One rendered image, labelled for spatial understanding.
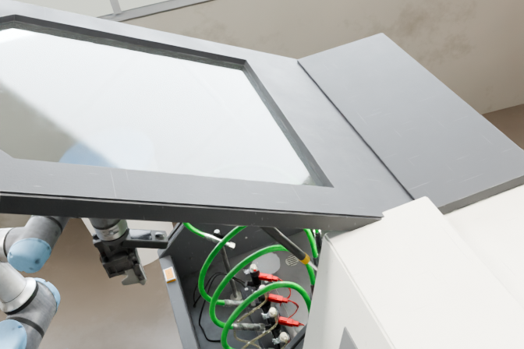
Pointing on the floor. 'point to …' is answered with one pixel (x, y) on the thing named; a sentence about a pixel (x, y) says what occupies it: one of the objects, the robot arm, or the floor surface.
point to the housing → (432, 146)
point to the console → (409, 288)
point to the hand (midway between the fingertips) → (145, 279)
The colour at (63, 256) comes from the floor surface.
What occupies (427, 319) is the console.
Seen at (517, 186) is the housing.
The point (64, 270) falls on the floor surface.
